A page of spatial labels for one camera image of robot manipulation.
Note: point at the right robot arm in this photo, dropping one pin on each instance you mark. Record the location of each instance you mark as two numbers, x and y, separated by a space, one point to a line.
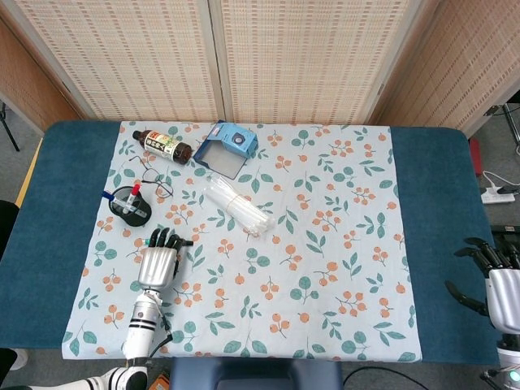
510 353

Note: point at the woven folding screen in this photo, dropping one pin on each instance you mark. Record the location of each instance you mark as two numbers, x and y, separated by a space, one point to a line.
142 53

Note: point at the yellow rubber band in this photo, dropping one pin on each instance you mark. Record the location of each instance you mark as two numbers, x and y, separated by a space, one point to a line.
232 202

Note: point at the black tripod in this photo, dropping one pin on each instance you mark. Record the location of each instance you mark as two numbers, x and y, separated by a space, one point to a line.
8 130
510 118

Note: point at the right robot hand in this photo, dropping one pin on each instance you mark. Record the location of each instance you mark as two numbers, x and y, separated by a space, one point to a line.
505 292

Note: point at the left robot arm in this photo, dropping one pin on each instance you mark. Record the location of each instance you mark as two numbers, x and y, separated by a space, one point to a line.
142 321

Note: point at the red cap whiteboard marker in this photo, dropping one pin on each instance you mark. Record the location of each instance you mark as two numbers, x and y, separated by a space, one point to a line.
135 189

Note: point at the black bulky object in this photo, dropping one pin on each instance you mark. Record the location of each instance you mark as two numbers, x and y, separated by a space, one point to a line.
7 227

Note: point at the black mesh pen holder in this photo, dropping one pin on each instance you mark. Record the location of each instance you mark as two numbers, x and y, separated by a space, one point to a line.
140 217

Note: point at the red flat object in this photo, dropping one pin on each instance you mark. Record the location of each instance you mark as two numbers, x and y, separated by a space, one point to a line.
475 156

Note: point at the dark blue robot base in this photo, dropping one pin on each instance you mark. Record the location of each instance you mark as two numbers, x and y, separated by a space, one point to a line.
256 373

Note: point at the fruit print tablecloth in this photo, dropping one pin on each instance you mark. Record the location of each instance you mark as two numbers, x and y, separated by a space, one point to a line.
284 243

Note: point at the blue cap whiteboard marker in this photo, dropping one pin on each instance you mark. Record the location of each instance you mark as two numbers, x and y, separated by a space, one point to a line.
107 196

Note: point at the brown glass bottle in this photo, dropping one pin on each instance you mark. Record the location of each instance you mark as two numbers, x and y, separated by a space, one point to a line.
162 145

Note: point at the light blue cardboard box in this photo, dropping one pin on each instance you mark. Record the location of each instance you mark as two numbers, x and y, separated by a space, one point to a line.
237 140

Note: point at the bundle of clear straws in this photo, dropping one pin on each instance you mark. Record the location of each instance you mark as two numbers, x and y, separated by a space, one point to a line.
239 205

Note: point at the orange object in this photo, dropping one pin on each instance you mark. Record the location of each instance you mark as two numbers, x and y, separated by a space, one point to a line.
161 382

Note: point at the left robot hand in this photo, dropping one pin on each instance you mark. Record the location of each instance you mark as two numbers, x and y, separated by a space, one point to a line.
156 266

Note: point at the white power strip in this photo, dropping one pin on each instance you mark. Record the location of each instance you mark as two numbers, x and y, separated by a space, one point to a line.
495 198

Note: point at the teal table cover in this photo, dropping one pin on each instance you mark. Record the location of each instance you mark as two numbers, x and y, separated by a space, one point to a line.
438 203

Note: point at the dark blue box tray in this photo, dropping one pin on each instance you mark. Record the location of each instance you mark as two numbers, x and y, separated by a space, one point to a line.
221 160

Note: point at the thin black frame eyeglasses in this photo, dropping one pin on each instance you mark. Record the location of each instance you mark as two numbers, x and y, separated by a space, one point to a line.
151 174

